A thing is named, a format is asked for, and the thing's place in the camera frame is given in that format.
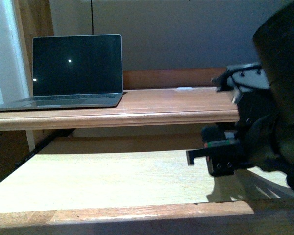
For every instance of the silver open laptop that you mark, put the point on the silver open laptop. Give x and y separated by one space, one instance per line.
83 71

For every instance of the dark grey computer mouse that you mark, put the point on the dark grey computer mouse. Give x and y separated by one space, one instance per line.
212 133

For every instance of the wooden desk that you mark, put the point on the wooden desk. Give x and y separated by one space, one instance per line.
152 97

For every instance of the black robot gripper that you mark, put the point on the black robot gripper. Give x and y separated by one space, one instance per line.
251 141

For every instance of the wooden keyboard drawer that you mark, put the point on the wooden keyboard drawer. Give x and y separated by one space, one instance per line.
81 187

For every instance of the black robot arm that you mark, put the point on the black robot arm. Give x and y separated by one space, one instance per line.
274 43

